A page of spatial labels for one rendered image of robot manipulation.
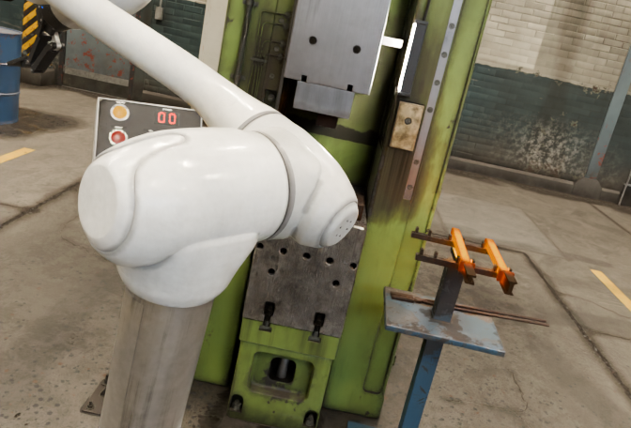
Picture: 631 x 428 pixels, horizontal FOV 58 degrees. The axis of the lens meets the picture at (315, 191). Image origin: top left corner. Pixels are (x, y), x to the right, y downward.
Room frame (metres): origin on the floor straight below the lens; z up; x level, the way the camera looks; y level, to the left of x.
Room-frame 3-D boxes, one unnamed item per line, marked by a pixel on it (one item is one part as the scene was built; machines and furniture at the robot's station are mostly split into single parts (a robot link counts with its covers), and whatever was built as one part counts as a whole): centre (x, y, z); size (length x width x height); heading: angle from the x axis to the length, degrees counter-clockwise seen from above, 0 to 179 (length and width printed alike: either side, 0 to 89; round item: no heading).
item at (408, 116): (2.09, -0.28, 1.27); 0.09 x 0.02 x 0.17; 90
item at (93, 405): (1.88, 0.60, 0.05); 0.22 x 0.22 x 0.09; 0
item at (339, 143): (2.49, -0.01, 1.37); 0.41 x 0.10 x 0.91; 90
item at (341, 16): (2.17, -0.01, 1.57); 0.42 x 0.39 x 0.40; 0
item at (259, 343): (2.18, -0.02, 0.23); 0.55 x 0.37 x 0.47; 0
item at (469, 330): (1.82, -0.52, 0.67); 0.40 x 0.30 x 0.02; 88
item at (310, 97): (2.17, 0.04, 1.32); 0.42 x 0.20 x 0.10; 0
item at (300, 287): (2.18, -0.02, 0.69); 0.56 x 0.38 x 0.45; 0
